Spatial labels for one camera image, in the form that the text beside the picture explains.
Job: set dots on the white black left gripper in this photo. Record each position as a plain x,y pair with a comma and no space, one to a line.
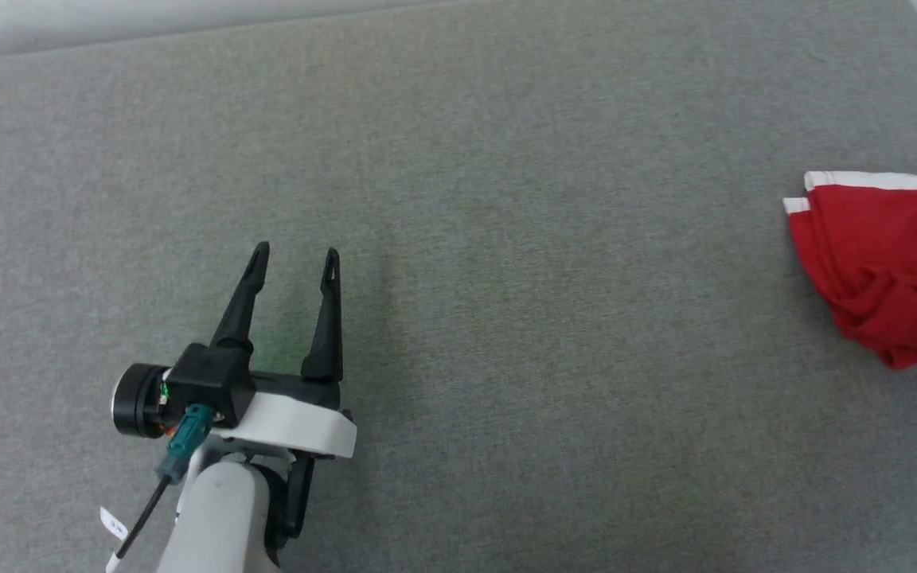
299,426

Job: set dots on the red garment with white stripe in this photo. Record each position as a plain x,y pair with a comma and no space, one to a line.
880,255

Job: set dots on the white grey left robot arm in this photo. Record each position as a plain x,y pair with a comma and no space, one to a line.
220,517

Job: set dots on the grey fabric sofa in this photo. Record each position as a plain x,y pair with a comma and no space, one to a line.
506,318

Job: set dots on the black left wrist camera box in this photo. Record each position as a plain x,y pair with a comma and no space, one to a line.
208,378

